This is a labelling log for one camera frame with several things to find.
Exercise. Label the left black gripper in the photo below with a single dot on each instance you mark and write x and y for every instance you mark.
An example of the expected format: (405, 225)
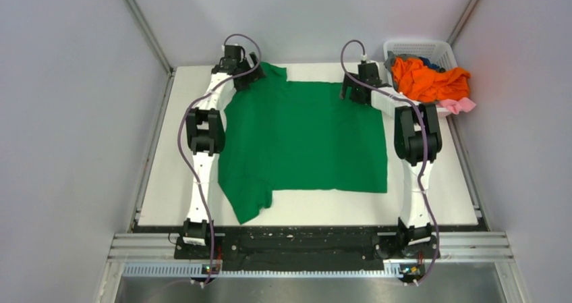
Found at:
(251, 77)

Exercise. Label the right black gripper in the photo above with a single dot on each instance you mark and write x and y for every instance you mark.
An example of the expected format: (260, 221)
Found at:
(351, 82)

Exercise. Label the green t-shirt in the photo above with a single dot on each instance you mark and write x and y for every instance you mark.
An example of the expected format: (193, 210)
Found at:
(288, 135)

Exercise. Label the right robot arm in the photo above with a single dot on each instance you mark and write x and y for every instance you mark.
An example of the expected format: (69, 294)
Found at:
(417, 141)

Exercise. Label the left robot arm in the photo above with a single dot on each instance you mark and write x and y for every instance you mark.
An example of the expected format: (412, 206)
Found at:
(204, 126)

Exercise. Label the grey garment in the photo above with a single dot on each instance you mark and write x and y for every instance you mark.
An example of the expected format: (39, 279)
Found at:
(391, 58)

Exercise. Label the orange t-shirt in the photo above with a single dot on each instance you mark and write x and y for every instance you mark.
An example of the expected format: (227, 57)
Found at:
(420, 83)

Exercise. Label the blue garment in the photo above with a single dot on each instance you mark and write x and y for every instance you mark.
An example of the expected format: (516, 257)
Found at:
(431, 65)

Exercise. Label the white plastic laundry basket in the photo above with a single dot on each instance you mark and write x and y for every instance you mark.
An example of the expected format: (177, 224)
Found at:
(437, 51)

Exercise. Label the pink garment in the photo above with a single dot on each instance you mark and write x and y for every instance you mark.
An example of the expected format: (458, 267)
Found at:
(456, 107)

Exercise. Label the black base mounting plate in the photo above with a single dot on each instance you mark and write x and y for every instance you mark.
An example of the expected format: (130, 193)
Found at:
(310, 249)

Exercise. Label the aluminium frame rail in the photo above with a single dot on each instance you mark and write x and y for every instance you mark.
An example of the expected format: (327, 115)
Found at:
(150, 255)

